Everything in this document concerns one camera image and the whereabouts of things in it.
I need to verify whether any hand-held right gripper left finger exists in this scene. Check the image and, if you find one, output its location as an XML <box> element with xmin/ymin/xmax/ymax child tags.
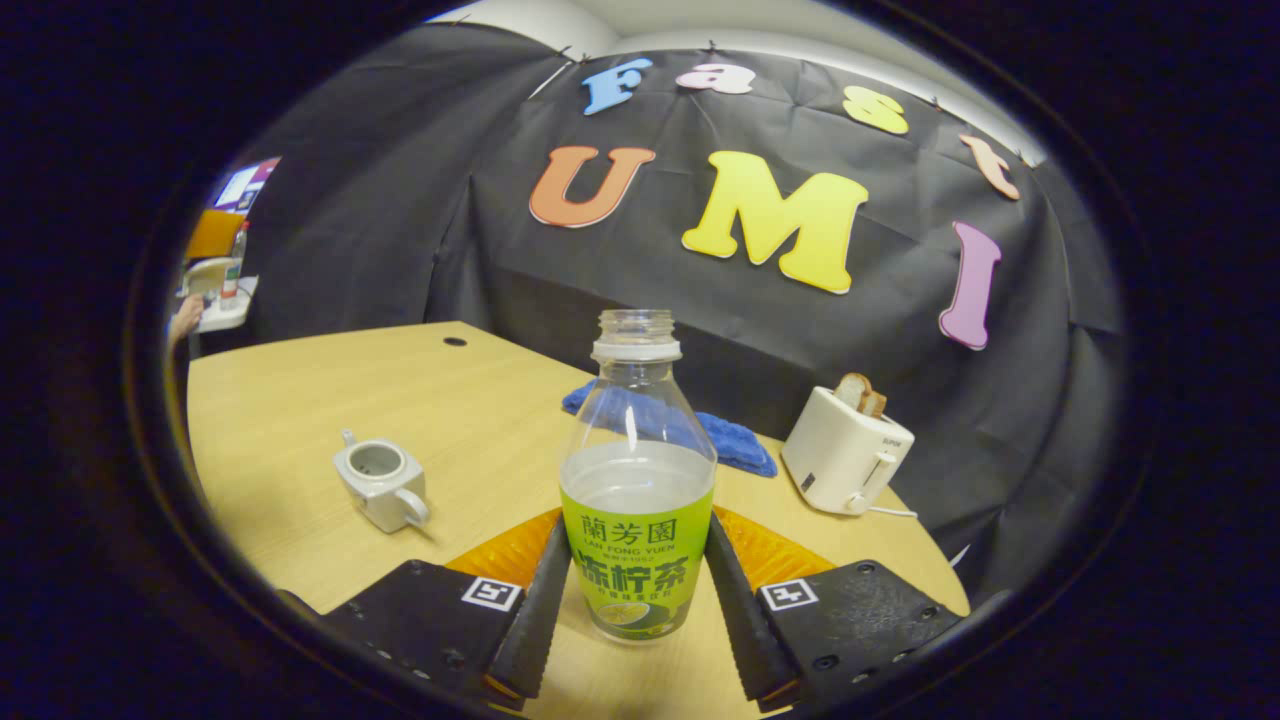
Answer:
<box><xmin>318</xmin><ymin>508</ymin><xmax>573</xmax><ymax>713</ymax></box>

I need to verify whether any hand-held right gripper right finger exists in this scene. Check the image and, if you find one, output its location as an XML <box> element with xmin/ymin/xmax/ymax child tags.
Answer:
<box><xmin>705</xmin><ymin>506</ymin><xmax>965</xmax><ymax>713</ymax></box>

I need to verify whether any white teacup lid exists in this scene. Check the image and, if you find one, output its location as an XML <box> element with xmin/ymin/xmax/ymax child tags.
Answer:
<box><xmin>183</xmin><ymin>257</ymin><xmax>239</xmax><ymax>298</ymax></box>

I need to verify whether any green label water bottle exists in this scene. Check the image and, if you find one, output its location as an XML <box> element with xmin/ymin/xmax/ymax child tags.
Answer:
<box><xmin>558</xmin><ymin>309</ymin><xmax>718</xmax><ymax>643</ymax></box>

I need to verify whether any white teacup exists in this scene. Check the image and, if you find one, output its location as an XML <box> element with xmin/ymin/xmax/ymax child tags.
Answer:
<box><xmin>333</xmin><ymin>430</ymin><xmax>432</xmax><ymax>534</ymax></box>

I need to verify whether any red cap water bottle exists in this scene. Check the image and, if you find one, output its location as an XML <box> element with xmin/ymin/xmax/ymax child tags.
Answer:
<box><xmin>222</xmin><ymin>222</ymin><xmax>249</xmax><ymax>301</ymax></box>

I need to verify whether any computer monitor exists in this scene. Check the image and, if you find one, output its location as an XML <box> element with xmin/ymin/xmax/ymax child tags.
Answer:
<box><xmin>212</xmin><ymin>156</ymin><xmax>283</xmax><ymax>215</ymax></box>

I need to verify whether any white side table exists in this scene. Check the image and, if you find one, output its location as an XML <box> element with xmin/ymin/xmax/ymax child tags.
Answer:
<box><xmin>195</xmin><ymin>276</ymin><xmax>260</xmax><ymax>334</ymax></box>

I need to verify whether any blue towel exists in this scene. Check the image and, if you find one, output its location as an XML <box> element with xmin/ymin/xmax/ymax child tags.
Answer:
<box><xmin>562</xmin><ymin>380</ymin><xmax>779</xmax><ymax>478</ymax></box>

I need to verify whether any black backdrop cloth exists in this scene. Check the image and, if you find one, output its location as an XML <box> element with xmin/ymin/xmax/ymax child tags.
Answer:
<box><xmin>235</xmin><ymin>22</ymin><xmax>1131</xmax><ymax>601</ymax></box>

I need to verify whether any white toaster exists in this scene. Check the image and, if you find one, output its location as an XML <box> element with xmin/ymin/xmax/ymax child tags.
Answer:
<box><xmin>781</xmin><ymin>386</ymin><xmax>916</xmax><ymax>517</ymax></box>

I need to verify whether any bread slice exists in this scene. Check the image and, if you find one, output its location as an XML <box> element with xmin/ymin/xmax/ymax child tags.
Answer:
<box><xmin>835</xmin><ymin>373</ymin><xmax>888</xmax><ymax>418</ymax></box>

